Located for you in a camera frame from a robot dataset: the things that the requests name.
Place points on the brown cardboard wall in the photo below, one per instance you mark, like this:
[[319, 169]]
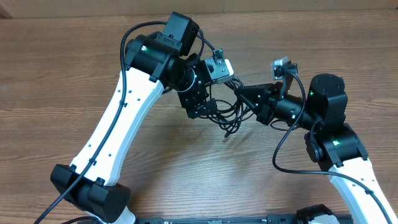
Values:
[[19, 9]]

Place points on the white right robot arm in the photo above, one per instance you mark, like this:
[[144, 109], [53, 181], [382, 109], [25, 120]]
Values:
[[330, 141]]

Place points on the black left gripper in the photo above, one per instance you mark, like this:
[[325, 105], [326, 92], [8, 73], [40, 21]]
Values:
[[189, 101]]

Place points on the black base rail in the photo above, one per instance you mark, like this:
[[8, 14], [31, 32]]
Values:
[[270, 219]]

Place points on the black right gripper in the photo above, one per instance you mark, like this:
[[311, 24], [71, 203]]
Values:
[[265, 109]]

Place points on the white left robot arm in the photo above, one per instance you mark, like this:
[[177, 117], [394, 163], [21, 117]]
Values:
[[150, 65]]

